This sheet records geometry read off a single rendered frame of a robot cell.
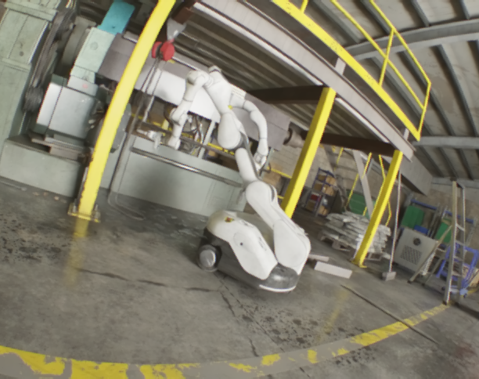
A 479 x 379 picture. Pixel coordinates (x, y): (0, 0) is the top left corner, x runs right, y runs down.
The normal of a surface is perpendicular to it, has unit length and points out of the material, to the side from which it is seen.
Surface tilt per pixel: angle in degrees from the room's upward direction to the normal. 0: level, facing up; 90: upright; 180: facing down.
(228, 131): 87
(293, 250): 90
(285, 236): 90
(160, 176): 90
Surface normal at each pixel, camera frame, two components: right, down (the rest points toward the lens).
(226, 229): -0.35, -0.05
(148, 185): 0.48, 0.25
